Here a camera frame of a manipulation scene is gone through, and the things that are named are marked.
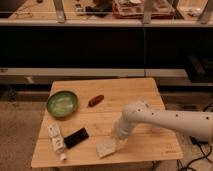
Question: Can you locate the red sausage toy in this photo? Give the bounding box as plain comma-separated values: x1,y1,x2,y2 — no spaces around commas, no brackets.
88,95,104,107

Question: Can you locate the green bowl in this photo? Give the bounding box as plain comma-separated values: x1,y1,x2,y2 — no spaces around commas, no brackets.
46,90,78,118

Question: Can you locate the wooden table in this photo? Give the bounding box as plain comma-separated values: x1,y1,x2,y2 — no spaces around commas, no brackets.
31,78,183,168

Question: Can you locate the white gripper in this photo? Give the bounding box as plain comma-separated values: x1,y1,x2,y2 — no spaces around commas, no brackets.
110,117,136,151

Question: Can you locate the white tube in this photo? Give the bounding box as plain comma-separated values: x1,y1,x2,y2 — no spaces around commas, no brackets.
47,123,67,161

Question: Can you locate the black rectangular block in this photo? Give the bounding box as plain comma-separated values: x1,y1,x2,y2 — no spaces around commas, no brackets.
64,128,89,149

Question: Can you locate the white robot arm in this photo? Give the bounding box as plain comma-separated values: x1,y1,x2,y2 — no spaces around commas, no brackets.
110,101,213,151

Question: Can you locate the black cable on floor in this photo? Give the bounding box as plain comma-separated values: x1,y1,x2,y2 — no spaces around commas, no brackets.
175,135,213,171

